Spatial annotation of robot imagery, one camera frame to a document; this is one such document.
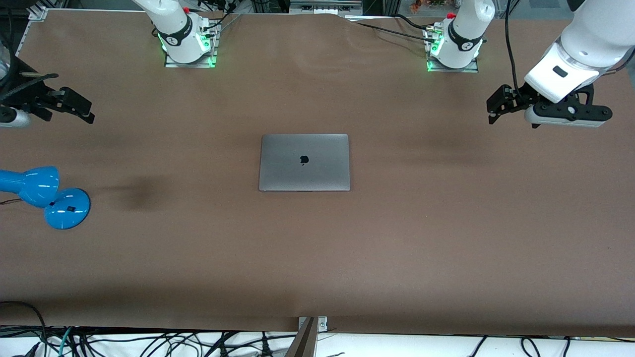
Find long black base cable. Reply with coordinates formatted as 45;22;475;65
355;22;432;43

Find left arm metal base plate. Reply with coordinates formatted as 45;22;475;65
426;24;480;74

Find black looped floor cable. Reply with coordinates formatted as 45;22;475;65
0;300;49;357

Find dark metal strut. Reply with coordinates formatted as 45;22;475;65
284;317;318;357

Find metal table edge bracket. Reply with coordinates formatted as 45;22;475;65
298;315;328;333

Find short black base cable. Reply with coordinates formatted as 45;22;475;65
394;14;437;31

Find silver grey laptop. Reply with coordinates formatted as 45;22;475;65
258;133;351;193

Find grey equipment box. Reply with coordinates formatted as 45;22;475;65
290;0;363;15

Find teal cable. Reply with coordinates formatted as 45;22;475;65
59;326;75;357

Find blue desk lamp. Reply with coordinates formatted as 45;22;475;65
0;166;92;231

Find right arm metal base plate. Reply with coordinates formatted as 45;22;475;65
164;22;219;69

